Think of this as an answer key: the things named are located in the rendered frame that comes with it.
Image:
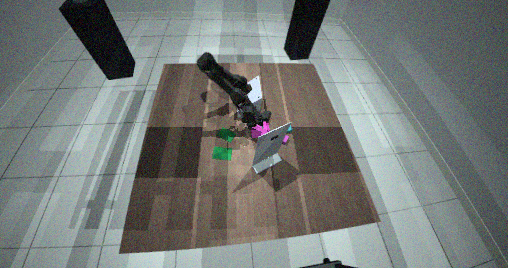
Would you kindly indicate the translucent magenta square zone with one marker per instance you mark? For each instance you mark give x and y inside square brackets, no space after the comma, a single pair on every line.
[258,131]

